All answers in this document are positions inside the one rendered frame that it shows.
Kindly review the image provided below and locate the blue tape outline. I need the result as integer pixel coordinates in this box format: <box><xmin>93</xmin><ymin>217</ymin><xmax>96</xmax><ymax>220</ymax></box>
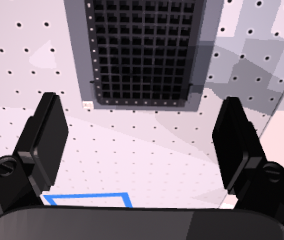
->
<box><xmin>43</xmin><ymin>192</ymin><xmax>133</xmax><ymax>207</ymax></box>

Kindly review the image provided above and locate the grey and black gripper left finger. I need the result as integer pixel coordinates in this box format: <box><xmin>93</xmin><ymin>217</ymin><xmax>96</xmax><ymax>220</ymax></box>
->
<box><xmin>0</xmin><ymin>92</ymin><xmax>69</xmax><ymax>214</ymax></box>

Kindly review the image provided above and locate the black well plate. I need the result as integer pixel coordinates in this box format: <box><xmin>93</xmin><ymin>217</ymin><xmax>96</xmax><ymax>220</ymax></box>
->
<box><xmin>84</xmin><ymin>0</ymin><xmax>204</xmax><ymax>107</ymax></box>

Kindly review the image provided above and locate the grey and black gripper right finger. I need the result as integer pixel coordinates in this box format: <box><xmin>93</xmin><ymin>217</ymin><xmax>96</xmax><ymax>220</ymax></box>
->
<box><xmin>212</xmin><ymin>97</ymin><xmax>284</xmax><ymax>226</ymax></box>

